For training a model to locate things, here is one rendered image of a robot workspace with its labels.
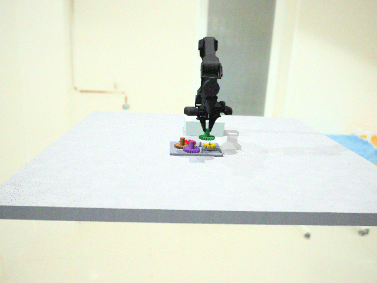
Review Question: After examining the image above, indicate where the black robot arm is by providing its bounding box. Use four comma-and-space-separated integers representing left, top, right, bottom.
195, 37, 226, 120

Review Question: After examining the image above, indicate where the brown gear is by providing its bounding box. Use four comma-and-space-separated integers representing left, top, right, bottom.
174, 137, 189, 149

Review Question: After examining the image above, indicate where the purple gear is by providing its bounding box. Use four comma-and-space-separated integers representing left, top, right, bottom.
183, 141, 200, 153

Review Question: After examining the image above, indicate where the green gear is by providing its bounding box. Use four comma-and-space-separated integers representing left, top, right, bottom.
199, 129, 215, 141

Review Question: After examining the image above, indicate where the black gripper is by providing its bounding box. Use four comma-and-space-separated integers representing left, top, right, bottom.
184, 93, 233, 132

